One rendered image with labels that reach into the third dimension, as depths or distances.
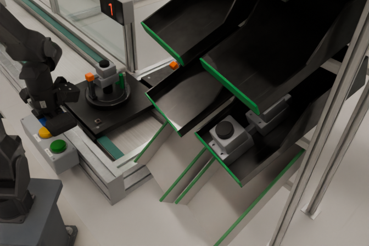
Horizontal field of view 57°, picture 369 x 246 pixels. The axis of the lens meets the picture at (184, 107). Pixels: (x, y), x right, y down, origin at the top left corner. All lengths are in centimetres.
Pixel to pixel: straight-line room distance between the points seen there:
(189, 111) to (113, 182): 32
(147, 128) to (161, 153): 23
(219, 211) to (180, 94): 26
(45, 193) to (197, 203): 32
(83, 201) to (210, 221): 38
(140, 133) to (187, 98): 38
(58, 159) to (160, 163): 28
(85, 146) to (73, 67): 45
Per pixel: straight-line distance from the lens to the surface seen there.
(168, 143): 83
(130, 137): 103
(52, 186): 77
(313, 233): 97
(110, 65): 102
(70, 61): 139
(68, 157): 97
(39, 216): 74
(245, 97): 46
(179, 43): 58
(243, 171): 59
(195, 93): 69
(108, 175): 89
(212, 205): 75
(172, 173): 80
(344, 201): 106
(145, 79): 115
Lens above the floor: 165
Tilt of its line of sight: 41 degrees down
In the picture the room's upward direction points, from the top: 3 degrees clockwise
